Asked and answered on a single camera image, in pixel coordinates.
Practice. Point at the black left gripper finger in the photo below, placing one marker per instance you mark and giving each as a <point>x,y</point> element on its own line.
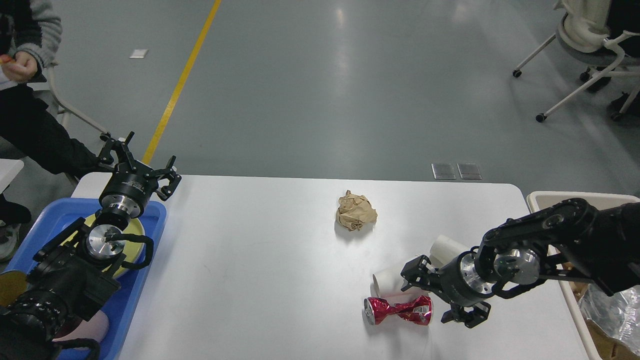
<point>170,174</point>
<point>116,156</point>

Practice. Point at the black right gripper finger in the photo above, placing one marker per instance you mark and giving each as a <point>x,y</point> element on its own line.
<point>420,273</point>
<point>457,313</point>

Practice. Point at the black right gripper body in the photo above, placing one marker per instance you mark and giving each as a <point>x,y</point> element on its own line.
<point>460,282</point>

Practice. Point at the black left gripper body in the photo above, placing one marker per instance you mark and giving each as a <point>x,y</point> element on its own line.
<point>126,196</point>

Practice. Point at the yellow plate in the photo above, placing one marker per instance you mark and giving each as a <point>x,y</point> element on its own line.
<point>133,231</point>

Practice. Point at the small brown paper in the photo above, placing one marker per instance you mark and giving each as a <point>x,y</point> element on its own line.
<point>355,211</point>

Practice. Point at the pink mug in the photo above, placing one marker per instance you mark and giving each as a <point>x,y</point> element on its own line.
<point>76,328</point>

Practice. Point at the aluminium foil tray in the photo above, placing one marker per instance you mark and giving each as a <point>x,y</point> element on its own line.
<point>616,316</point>

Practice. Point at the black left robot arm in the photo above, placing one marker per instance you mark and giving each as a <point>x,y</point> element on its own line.
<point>74,274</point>

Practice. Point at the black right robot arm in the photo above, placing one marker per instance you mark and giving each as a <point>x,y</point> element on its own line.
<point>569,241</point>

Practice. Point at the white paper cup front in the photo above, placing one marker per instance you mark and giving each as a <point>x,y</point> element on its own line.
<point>388,283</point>

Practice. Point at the white paper cup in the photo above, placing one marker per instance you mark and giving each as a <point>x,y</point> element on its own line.
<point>445,249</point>
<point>388,283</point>

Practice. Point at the white paper cup behind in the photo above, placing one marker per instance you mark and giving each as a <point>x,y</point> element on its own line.
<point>445,249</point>

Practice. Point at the crushed red soda can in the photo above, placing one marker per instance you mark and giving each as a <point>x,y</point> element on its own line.
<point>417,311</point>

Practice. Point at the person in black left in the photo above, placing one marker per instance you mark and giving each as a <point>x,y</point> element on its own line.
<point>30,35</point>

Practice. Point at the left metal floor plate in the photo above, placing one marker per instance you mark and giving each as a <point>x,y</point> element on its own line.
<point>443,171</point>

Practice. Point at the metal floor plate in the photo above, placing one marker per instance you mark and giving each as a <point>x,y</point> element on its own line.
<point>469,171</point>
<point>443,171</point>

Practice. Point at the right metal floor plate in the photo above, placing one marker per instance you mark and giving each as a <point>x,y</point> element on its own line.
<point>469,171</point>

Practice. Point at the small white side table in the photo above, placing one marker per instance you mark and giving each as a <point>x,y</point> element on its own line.
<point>9,169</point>

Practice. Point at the beige plastic bin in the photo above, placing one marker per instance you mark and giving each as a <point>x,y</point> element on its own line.
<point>538,200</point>

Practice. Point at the brown paper in bin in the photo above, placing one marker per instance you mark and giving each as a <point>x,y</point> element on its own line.
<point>607,349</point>

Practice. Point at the white office chair right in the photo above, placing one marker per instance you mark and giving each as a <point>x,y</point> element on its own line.
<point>602,34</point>

